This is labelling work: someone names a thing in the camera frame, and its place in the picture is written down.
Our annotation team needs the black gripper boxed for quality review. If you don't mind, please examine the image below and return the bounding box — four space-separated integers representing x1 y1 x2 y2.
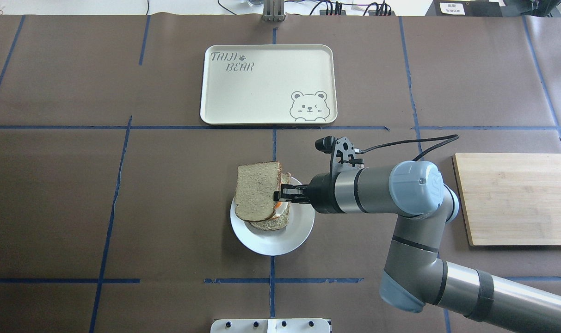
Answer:
273 173 345 214

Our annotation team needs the brown bread slice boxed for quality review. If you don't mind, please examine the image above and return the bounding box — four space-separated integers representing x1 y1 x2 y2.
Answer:
234 161 282 222

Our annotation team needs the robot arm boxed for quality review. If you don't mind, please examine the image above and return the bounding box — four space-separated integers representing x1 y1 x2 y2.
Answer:
273 160 561 333

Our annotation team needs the bottom bread slice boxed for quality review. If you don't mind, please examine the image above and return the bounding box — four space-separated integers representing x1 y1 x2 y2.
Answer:
249 194 291 231

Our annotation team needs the white round plate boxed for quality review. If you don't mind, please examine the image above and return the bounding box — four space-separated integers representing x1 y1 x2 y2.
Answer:
230 175 314 256

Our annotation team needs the fried egg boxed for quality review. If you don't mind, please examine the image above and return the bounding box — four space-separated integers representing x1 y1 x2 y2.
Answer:
273 202 285 218

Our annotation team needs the cream bear serving tray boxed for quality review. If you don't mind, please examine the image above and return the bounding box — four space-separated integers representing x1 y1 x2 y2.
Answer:
200 44 338 126

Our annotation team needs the orange black connector strip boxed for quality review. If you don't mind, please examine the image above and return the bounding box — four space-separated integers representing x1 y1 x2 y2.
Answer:
309 1 396 16

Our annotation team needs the wooden cutting board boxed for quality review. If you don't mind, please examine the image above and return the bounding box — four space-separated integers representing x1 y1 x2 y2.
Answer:
452 153 561 246

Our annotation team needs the black box with label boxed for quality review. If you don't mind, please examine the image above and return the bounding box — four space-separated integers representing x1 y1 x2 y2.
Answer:
425 0 503 17

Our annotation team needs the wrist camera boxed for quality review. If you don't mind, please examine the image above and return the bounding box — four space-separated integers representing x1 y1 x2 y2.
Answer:
314 136 364 176

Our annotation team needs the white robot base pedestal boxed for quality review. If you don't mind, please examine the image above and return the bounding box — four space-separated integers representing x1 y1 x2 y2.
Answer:
210 318 333 333

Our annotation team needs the black camera cable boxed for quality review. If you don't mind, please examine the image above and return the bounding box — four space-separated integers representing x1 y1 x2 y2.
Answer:
354 134 460 162

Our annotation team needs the aluminium frame post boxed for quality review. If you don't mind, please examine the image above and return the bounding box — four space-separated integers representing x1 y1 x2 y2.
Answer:
263 0 286 22

